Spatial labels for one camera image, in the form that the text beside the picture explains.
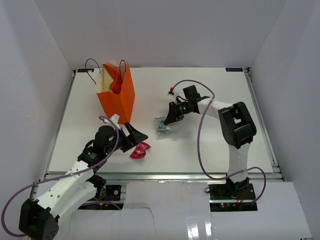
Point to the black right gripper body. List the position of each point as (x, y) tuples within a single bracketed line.
[(184, 108)]

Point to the aluminium table frame rail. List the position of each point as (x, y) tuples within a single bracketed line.
[(173, 156)]

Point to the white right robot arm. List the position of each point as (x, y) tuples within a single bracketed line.
[(237, 127)]

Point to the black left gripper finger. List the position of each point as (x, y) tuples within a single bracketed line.
[(126, 145), (135, 137)]

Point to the orange paper bag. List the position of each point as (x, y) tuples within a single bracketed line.
[(120, 104)]

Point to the silver snack packet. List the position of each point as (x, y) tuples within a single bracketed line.
[(162, 128)]

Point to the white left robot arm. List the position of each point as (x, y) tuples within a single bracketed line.
[(40, 219)]

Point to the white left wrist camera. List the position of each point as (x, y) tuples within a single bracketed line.
[(115, 119)]

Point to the large red chip bag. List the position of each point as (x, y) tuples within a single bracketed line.
[(111, 81)]

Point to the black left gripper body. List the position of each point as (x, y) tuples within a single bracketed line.
[(122, 137)]

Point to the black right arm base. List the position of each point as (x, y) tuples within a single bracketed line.
[(222, 199)]

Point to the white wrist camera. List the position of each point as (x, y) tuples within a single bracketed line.
[(176, 96), (115, 119)]

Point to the red snack packet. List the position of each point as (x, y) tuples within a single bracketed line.
[(140, 151)]

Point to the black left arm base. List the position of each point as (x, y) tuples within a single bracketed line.
[(108, 200)]

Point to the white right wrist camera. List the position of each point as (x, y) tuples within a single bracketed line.
[(176, 96)]

